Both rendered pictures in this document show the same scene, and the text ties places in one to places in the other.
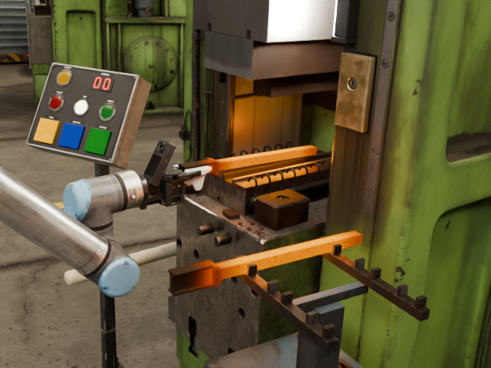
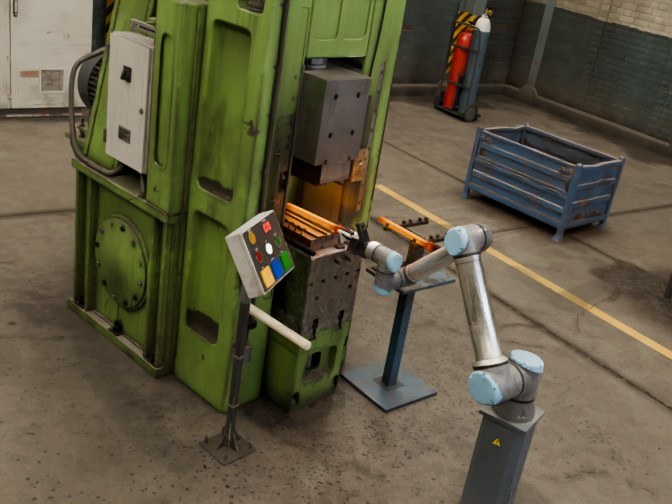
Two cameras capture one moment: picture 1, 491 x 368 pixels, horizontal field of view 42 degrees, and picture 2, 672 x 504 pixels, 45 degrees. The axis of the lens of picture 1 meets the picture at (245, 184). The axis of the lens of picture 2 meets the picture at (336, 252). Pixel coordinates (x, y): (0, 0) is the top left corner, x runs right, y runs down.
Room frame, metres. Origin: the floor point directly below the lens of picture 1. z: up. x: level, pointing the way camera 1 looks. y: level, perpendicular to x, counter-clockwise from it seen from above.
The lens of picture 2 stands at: (2.17, 3.73, 2.52)
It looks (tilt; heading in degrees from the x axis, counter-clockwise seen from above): 23 degrees down; 260
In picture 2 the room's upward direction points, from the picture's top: 9 degrees clockwise
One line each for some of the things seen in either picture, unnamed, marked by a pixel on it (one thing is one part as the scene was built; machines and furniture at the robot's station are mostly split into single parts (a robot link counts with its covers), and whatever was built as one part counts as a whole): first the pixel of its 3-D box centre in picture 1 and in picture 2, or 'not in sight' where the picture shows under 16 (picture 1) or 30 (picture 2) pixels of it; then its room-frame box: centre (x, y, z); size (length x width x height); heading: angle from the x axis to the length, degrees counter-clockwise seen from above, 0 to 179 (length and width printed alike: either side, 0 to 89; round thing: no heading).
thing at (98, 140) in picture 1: (98, 142); (285, 260); (1.82, 0.45, 1.01); 0.07 x 0.05 x 0.07; 64
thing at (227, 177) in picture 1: (286, 166); (300, 218); (1.71, -0.12, 0.99); 0.42 x 0.05 x 0.01; 129
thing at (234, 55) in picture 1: (288, 50); (305, 158); (1.73, -0.10, 1.32); 0.42 x 0.20 x 0.10; 129
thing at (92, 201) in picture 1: (93, 198); (387, 259); (1.34, 0.34, 1.01); 0.12 x 0.09 x 0.10; 129
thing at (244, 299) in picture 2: (104, 258); (239, 351); (1.98, 0.48, 0.54); 0.04 x 0.04 x 1.08; 39
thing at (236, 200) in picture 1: (280, 175); (296, 225); (1.73, -0.10, 0.96); 0.42 x 0.20 x 0.09; 129
